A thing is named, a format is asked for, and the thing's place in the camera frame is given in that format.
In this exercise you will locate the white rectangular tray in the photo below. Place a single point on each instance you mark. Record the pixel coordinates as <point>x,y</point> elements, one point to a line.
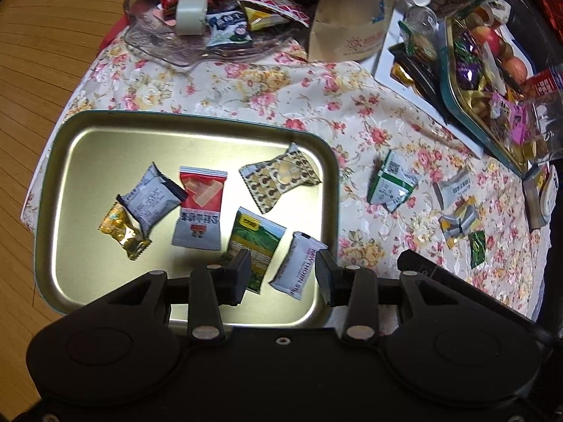
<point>396,83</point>

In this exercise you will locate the pile of purple wrapped candies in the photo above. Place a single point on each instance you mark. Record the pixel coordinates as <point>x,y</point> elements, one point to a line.
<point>468,63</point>

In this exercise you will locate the small green wrapped candy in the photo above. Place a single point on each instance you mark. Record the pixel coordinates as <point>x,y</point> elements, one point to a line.
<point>477,248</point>

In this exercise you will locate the teal tin tray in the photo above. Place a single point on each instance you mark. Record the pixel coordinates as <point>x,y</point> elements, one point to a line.
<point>462,110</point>

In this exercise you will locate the blue and white candy packet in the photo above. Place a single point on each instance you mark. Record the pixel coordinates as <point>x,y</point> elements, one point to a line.
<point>228,30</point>

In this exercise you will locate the pink snack packet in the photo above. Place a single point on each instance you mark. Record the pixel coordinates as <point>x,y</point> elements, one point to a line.
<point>510,118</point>

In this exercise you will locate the gold metal tray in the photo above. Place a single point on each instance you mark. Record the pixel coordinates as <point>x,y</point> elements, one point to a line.
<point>110,149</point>

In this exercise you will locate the gold wrapped candy on tray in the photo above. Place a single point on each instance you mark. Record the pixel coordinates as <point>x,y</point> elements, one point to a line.
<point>402,74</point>

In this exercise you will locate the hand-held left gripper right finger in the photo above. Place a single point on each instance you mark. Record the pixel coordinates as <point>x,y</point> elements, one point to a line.
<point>325,277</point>

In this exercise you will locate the brown patterned snack packet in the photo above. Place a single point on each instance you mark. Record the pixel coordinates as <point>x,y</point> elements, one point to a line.
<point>277,176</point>

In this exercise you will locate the clear glass dish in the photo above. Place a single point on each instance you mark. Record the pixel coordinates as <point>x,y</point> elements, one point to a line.
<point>176,50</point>

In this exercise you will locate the grey and black snack packet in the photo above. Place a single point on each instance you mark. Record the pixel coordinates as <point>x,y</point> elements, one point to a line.
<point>149,198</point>

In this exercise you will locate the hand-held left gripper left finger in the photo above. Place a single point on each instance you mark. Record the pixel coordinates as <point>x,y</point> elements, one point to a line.
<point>241,277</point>

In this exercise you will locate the grey and white snack packet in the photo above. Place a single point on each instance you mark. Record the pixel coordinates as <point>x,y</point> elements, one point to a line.
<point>455,187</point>

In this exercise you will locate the floral tablecloth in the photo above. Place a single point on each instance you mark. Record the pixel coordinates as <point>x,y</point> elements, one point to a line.
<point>308,110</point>

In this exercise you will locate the green and white triangular packet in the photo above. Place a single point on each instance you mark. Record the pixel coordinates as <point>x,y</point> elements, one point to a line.
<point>391,182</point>

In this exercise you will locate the gold foil candy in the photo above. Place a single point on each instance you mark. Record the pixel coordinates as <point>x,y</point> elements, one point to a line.
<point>121,228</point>

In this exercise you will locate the red apple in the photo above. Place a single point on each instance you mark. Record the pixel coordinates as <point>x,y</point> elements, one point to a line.
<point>514,71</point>
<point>488,39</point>

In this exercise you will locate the clear plastic cup with cookies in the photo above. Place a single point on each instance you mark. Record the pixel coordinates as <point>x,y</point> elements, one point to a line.
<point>420,30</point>

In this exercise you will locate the silver and yellow snack packet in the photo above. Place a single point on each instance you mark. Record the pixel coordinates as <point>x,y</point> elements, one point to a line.
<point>459,224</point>

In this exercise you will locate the red box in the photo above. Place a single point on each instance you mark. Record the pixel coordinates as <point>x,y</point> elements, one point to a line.
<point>543,85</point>

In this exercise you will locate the white packet with dark print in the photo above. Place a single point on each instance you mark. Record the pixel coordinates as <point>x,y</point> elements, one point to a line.
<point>297,268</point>

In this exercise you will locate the white tape roll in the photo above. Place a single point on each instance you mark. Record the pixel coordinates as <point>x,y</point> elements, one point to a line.
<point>191,16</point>

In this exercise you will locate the green pea snack packet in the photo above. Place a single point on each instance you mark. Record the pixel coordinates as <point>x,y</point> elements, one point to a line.
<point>259,237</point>

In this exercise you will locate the red checkered snack packet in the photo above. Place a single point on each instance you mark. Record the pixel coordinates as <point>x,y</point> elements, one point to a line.
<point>277,6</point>

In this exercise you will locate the brown paper bag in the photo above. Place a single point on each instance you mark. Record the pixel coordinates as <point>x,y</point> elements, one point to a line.
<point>347,22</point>

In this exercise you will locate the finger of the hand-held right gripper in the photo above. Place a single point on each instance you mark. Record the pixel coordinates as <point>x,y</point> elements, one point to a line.
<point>444,277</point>

